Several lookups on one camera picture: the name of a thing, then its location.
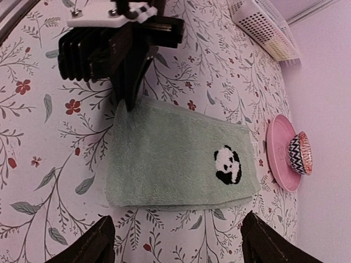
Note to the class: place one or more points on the aluminium front rail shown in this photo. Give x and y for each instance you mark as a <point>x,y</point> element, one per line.
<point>12,12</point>

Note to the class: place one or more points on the pink plate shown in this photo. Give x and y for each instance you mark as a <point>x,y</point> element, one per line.
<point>279,135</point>

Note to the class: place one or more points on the green panda towel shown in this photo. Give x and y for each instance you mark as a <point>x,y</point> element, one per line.
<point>169,158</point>

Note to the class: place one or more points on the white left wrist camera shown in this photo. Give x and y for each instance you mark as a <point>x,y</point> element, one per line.
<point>105,14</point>

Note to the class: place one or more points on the patterned small bowl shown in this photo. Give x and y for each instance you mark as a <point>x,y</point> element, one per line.
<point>300,154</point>

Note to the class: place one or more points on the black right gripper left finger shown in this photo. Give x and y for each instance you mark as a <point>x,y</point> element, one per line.
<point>95,245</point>

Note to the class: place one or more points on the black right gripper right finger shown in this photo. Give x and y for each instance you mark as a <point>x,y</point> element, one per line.
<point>261,243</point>

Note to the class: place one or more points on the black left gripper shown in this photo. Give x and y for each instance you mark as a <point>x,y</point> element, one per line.
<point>125,53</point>

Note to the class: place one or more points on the white plastic basket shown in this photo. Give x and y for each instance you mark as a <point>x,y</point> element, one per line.
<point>264,23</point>

